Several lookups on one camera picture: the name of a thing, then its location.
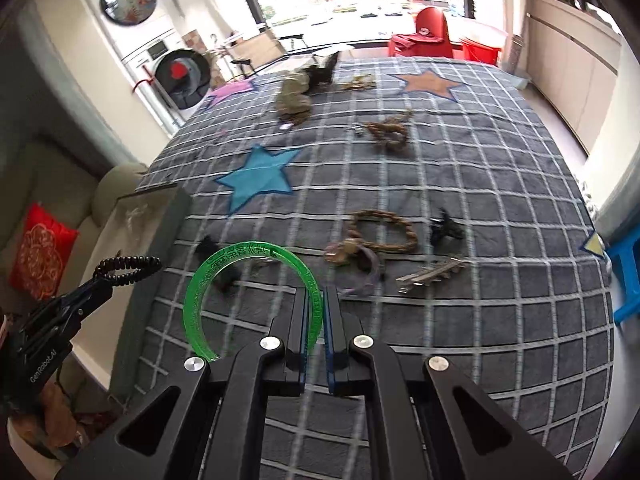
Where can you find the beige sofa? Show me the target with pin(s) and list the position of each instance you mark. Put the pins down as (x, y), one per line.
(110, 190)

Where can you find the small silver trinket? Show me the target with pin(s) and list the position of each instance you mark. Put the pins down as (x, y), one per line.
(358, 129)

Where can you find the red bucket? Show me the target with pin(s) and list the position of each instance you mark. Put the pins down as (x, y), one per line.
(482, 50)

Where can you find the metal hair clip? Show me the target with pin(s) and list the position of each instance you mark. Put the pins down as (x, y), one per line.
(430, 272)

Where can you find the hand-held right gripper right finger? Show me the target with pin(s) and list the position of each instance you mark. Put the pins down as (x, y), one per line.
(331, 340)

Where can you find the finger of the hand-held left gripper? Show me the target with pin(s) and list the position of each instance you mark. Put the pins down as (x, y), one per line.
(82, 291)
(90, 306)

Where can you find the red patterned cushion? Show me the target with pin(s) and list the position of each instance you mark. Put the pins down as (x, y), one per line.
(42, 255)

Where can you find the grey checked star blanket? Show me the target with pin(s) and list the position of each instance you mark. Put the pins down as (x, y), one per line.
(475, 170)

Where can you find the white dryer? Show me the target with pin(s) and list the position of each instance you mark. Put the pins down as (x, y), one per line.
(130, 2)

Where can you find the grey storage box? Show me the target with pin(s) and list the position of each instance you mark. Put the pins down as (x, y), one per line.
(165, 245)

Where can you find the black cloth pouch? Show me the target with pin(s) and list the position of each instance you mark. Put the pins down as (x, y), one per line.
(320, 75)

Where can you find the khaki cloth pouch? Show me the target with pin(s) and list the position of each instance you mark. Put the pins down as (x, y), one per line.
(292, 97)

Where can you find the red plastic chair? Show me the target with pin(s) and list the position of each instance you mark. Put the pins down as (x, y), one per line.
(432, 25)

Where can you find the beige cabinet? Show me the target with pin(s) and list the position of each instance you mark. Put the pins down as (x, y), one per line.
(565, 60)

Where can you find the white washing machine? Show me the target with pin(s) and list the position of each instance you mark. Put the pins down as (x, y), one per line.
(180, 77)

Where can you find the black hair clip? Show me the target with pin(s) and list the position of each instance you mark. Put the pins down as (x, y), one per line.
(445, 230)
(207, 250)

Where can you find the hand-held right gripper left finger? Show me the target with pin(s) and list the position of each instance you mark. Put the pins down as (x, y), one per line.
(301, 330)

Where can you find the blue plastic stool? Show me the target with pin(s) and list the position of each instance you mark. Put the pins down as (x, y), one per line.
(627, 270)

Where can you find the green translucent bangle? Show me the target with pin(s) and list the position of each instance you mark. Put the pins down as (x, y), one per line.
(200, 280)

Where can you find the wooden chair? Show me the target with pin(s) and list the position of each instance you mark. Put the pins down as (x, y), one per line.
(255, 47)

